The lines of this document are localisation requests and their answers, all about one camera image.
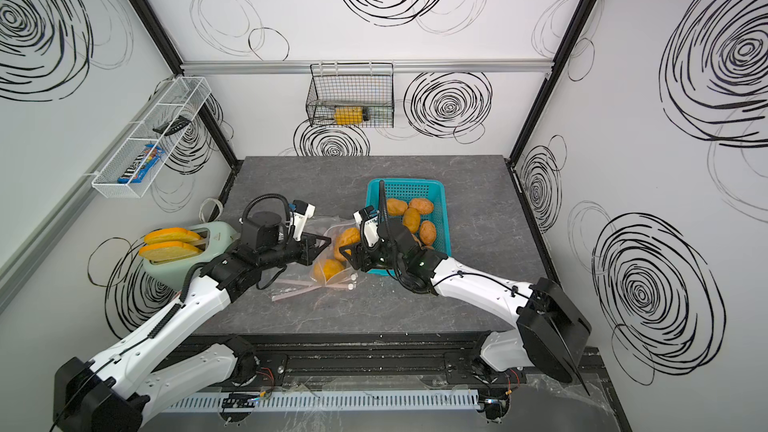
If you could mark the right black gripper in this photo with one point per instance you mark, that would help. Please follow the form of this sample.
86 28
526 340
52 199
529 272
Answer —
364 254

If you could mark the mint green toaster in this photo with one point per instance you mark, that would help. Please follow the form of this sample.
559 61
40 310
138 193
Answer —
216 236

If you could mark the potato top right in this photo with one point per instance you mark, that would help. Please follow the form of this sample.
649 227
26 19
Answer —
422 205

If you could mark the lower toast slice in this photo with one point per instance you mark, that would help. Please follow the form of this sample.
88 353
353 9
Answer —
168 251

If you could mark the potato centre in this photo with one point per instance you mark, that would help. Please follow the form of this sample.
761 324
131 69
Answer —
411 220

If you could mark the black wire wall basket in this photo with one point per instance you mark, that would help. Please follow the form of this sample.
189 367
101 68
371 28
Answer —
366 84

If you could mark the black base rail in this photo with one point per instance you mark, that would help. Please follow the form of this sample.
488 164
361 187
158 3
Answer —
316 359

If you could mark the clear zipper bag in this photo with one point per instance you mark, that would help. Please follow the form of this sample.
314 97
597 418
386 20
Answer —
298 280

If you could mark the teal plastic basket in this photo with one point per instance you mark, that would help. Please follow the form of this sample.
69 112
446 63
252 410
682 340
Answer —
406 189

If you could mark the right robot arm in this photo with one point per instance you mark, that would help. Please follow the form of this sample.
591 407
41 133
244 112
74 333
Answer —
548 331

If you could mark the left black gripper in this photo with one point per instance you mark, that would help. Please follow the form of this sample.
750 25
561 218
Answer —
308 247

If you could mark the potato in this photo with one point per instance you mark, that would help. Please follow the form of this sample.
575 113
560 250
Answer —
411 220
427 233
422 205

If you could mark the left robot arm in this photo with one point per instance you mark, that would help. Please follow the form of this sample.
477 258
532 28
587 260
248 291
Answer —
123 387

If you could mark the upper toast slice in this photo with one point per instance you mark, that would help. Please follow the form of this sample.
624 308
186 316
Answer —
173 234

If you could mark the toast slice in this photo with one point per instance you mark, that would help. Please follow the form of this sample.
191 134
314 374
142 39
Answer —
168 251
173 234

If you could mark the potato bagged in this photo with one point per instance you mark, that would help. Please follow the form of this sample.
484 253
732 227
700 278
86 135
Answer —
396 207
330 268
347 237

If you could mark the white wire shelf basket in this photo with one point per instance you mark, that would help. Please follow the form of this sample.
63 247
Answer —
183 96

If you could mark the blue candy packet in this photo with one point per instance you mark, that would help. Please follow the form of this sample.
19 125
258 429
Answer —
142 164

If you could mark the yellow item in basket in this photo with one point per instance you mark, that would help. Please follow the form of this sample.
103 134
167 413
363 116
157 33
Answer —
349 115

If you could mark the black remote control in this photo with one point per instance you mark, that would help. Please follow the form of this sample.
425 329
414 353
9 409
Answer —
172 127

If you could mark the potato right middle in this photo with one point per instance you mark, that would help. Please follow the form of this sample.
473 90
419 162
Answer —
427 233

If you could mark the white slotted cable duct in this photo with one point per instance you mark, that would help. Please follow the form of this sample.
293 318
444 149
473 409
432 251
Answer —
333 401

